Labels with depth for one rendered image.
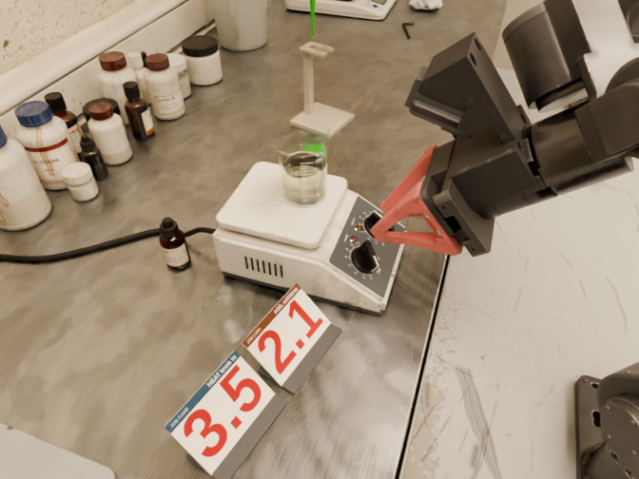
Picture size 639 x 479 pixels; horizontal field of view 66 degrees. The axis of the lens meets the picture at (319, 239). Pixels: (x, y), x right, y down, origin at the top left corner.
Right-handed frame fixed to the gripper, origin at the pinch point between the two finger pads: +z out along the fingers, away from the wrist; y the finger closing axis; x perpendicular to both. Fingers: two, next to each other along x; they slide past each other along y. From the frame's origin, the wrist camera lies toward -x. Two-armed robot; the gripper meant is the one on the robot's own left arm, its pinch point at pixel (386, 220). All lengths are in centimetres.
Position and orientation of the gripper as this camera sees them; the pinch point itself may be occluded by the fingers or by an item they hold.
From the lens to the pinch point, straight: 45.9
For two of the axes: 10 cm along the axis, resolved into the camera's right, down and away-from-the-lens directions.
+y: -3.3, 6.6, -6.8
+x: 6.0, 7.0, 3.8
